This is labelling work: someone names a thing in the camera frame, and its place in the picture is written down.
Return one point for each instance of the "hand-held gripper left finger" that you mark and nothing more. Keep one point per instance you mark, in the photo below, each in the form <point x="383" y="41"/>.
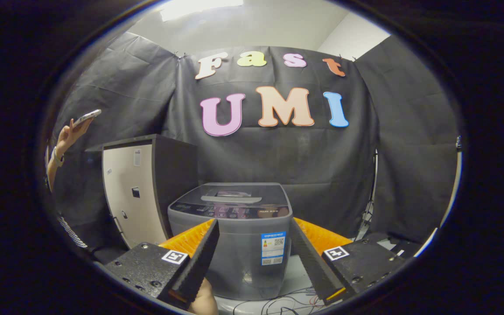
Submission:
<point x="201" y="258"/>

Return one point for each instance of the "dark cabinet with beige door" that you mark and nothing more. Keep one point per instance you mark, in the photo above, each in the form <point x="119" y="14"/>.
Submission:
<point x="134" y="205"/>

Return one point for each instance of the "grey washing machine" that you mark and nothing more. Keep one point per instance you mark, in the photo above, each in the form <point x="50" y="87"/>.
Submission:
<point x="243" y="245"/>

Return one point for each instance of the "black floor box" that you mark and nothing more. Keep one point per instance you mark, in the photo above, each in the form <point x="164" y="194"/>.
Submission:
<point x="405" y="248"/>

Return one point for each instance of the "white smartphone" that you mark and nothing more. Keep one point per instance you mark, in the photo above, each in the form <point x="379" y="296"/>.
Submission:
<point x="86" y="117"/>

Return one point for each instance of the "metal light stand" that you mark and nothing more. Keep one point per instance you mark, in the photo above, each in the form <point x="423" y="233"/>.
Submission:
<point x="367" y="214"/>

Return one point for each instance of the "person's patterned clothing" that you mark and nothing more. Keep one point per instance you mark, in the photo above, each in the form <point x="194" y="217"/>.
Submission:
<point x="71" y="232"/>

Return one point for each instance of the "white wristwatch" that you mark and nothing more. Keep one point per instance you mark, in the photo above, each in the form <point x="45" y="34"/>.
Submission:
<point x="58" y="157"/>

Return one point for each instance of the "black backdrop cloth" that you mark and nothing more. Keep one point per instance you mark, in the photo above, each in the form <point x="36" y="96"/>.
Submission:
<point x="322" y="162"/>

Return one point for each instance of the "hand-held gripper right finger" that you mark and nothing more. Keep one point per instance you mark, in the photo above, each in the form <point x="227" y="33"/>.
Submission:
<point x="311" y="262"/>

